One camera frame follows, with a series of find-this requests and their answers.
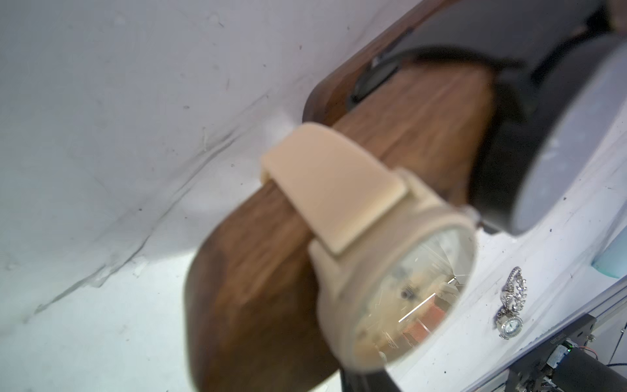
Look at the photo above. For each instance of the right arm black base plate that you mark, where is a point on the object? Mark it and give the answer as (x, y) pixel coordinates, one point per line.
(534, 370)

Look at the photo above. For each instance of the beige band watch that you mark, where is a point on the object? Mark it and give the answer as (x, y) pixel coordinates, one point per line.
(391, 257)

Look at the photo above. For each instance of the wooden watch stand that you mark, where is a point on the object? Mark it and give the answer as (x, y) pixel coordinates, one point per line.
(250, 294)

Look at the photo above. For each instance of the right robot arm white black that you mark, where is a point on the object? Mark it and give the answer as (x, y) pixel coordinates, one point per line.
(579, 371)

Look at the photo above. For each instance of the light blue small object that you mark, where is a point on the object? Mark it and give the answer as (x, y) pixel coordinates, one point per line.
(612, 261)

